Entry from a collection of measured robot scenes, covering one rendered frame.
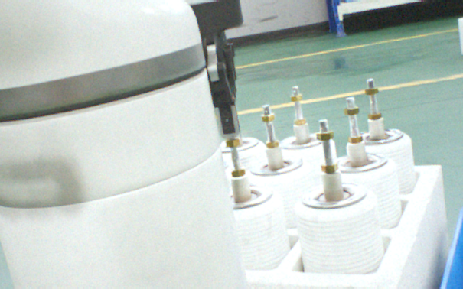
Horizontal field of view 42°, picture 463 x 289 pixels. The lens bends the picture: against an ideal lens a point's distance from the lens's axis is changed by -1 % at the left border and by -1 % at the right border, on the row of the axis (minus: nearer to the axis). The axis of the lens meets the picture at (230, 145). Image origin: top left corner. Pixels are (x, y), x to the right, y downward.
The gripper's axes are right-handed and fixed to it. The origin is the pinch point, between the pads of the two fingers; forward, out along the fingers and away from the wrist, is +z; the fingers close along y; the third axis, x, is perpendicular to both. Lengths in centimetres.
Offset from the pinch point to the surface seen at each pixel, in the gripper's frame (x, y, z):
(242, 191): -0.2, -1.0, 8.7
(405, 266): -17.6, -8.3, 17.6
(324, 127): -10.9, -4.5, 1.5
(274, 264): -2.8, -3.6, 17.5
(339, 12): -52, 428, 14
